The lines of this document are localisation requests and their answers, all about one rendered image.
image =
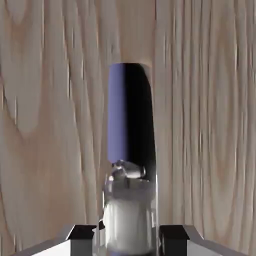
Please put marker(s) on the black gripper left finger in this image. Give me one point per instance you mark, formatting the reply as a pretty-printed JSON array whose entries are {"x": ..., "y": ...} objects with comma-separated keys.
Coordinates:
[{"x": 80, "y": 238}]

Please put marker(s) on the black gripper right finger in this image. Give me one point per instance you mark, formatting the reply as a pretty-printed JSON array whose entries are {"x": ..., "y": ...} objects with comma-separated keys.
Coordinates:
[{"x": 174, "y": 238}]

